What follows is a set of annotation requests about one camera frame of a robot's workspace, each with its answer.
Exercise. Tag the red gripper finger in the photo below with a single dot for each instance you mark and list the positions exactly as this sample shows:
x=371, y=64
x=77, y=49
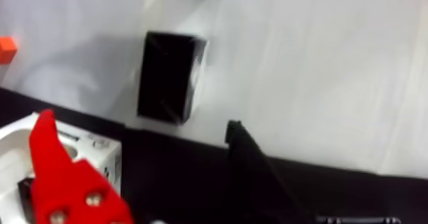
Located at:
x=67, y=192

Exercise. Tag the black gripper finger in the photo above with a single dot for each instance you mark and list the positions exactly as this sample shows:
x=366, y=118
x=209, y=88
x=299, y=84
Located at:
x=254, y=185

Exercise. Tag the white Cheeky Panda cardboard box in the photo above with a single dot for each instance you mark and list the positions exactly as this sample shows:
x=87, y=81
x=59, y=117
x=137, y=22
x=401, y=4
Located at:
x=100, y=151

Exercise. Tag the orange cube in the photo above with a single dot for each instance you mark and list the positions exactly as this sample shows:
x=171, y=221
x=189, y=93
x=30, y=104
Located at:
x=6, y=50

